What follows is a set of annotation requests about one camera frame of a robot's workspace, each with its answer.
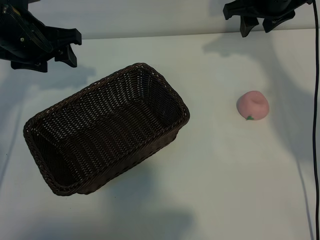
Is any pink toy peach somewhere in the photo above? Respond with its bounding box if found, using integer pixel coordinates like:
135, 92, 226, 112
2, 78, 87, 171
236, 90, 271, 122

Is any dark brown wicker basket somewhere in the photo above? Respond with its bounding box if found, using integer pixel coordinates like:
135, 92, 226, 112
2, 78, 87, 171
23, 62, 191, 197

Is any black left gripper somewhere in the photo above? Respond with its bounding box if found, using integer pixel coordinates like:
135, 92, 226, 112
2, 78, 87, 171
0, 0, 82, 74

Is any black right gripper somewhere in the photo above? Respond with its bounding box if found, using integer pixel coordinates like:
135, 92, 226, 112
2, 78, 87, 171
222, 0, 314, 39

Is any black cable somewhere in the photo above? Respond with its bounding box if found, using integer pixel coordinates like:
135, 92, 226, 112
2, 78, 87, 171
311, 0, 320, 240

